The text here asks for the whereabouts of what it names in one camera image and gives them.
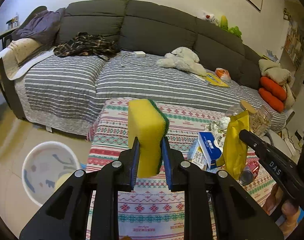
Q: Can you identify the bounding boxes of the dark plaid shirt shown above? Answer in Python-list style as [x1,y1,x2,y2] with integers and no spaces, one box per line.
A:
[53,32,120,61]

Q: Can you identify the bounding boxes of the bookshelf with books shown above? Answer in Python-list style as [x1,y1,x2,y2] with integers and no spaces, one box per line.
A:
[280,2,304,73]

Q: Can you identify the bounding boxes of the purple grey jacket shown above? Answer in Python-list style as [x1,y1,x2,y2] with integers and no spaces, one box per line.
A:
[11,8,66,45]

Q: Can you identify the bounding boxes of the metal can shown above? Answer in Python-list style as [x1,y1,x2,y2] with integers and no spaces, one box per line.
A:
[239,166,254,186]

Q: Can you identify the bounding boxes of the orange white snack bag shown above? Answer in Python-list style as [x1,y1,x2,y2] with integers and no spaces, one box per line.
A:
[215,68,231,82]

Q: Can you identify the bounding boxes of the person's right hand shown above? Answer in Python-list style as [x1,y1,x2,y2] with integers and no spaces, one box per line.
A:
[263,184,301,238]

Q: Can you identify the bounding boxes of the white red plush toy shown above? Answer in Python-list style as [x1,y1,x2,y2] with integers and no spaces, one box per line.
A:
[201,11,219,26]

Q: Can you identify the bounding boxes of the beige fleece blanket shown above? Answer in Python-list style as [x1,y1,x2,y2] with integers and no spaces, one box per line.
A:
[259,59,295,109]

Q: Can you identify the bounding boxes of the glass jar of snacks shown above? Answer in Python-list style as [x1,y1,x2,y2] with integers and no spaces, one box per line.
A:
[250,105,272,137]

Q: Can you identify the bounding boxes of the blue white carton box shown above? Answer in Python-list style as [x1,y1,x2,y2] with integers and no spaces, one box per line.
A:
[198,132,222,169]

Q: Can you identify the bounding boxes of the crumpled white paper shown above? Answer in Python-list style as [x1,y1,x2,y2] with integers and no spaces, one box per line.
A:
[205,116,231,140]

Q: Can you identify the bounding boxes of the upper orange cushion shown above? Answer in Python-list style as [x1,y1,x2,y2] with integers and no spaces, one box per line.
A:
[260,76,287,101]

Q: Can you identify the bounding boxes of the yellow book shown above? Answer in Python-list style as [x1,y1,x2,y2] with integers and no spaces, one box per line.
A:
[194,73,229,88]

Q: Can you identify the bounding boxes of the white patterned trash bin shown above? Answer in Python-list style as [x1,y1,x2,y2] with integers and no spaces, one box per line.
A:
[22,141,81,207]

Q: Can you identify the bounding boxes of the dark grey sofa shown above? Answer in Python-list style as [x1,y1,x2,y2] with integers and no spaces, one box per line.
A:
[3,0,260,120]

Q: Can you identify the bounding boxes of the yellow snack bag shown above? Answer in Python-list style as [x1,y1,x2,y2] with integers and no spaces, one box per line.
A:
[216,111,250,180]

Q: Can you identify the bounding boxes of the lower orange cushion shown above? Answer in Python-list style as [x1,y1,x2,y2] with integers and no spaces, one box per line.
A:
[258,88,284,113]

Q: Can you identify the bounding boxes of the green plush toy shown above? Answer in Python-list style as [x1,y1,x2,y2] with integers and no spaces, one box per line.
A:
[219,15,242,38]

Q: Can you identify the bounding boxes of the white power adapter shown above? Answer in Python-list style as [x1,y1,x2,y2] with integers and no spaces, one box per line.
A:
[133,51,146,58]

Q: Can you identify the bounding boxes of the patterned tablecloth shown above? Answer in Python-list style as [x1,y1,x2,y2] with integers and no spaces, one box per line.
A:
[86,97,278,240]

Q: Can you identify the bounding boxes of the glass jar with cork lid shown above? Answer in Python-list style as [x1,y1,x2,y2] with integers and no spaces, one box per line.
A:
[225,99,256,117]

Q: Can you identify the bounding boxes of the yellow green sponge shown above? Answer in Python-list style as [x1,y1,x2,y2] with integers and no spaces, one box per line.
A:
[127,99,169,178]

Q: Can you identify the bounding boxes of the grey striped sofa cover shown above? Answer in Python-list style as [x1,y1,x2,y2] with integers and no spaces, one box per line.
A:
[14,51,287,137]

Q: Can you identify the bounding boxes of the orange cushion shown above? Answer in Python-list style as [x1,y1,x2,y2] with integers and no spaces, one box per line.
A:
[258,88,284,113]
[260,76,287,101]

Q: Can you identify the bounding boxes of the cream quilted blanket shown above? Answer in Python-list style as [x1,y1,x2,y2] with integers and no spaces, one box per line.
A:
[0,38,55,81]

